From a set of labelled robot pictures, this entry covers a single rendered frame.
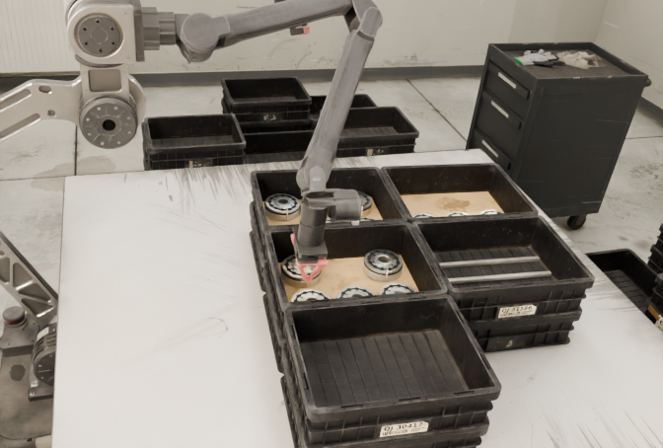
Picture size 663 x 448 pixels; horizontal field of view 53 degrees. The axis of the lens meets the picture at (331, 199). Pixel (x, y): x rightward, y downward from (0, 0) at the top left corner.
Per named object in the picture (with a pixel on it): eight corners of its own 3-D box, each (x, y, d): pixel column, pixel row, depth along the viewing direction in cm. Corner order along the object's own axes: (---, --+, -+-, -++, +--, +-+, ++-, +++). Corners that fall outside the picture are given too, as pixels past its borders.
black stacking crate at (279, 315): (280, 345, 155) (283, 308, 149) (262, 265, 179) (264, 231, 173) (440, 330, 165) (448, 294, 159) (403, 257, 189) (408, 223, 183)
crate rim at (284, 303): (282, 315, 150) (282, 306, 149) (263, 236, 174) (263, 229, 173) (448, 300, 160) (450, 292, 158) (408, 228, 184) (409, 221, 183)
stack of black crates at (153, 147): (154, 240, 294) (148, 149, 270) (149, 202, 318) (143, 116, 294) (244, 231, 306) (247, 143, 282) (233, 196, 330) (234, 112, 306)
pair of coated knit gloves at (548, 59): (522, 67, 313) (524, 61, 311) (503, 53, 328) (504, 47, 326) (567, 66, 320) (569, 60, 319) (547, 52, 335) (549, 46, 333)
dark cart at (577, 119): (491, 244, 341) (538, 78, 293) (453, 197, 376) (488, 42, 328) (591, 233, 358) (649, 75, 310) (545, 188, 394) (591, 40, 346)
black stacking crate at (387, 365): (305, 455, 131) (310, 416, 125) (280, 346, 155) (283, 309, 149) (490, 429, 140) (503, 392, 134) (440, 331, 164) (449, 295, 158)
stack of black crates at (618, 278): (675, 354, 263) (698, 311, 251) (612, 366, 254) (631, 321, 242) (612, 289, 295) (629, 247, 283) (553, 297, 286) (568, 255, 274)
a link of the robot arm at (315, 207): (300, 190, 146) (306, 205, 141) (331, 189, 148) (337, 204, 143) (297, 215, 150) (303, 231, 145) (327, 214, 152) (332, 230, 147)
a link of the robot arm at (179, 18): (165, 23, 145) (166, 13, 140) (212, 22, 148) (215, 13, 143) (169, 64, 144) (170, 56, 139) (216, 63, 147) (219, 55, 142)
